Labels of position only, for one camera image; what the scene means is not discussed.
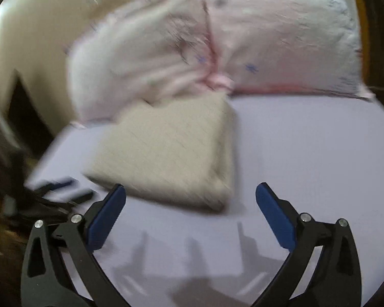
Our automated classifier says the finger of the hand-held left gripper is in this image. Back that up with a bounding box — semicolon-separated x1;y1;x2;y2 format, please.
32;178;78;195
69;191;94;204

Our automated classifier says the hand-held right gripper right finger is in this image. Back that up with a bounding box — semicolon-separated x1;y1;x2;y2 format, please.
250;182;362;307

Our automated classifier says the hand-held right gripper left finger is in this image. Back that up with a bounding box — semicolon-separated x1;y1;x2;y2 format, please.
20;184;131;307

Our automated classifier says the beige checked cloth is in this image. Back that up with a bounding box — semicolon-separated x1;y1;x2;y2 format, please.
84;94;237;213

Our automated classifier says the pink printed pillow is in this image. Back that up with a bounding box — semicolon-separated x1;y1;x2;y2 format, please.
192;0;376;101
65;0;234;123

